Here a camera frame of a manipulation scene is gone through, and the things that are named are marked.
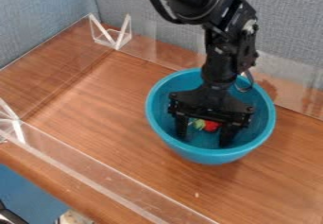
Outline clear acrylic front barrier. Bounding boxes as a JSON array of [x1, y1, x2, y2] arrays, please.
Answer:
[[0, 98, 219, 224]]

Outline clear acrylic barrier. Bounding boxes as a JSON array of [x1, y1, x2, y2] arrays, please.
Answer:
[[122, 16, 323, 121], [0, 98, 219, 224]]

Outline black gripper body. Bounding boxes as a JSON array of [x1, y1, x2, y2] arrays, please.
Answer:
[[168, 69, 254, 129]]

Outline clear acrylic corner bracket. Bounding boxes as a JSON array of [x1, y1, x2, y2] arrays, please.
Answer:
[[88, 13, 132, 50]]

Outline clear acrylic back barrier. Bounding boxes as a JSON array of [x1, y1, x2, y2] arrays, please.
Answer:
[[122, 16, 323, 121]]

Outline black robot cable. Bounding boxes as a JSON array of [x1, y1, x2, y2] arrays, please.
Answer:
[[235, 70, 257, 94]]

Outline blue plastic bowl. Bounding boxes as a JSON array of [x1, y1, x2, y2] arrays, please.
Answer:
[[146, 68, 277, 165]]

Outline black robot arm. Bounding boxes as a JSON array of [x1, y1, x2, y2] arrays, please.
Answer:
[[150, 0, 259, 147]]

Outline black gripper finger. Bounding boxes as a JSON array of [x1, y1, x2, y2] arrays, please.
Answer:
[[175, 114, 190, 139], [219, 123, 242, 147]]

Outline red toy strawberry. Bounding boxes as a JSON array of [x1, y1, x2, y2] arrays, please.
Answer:
[[194, 119, 220, 132]]

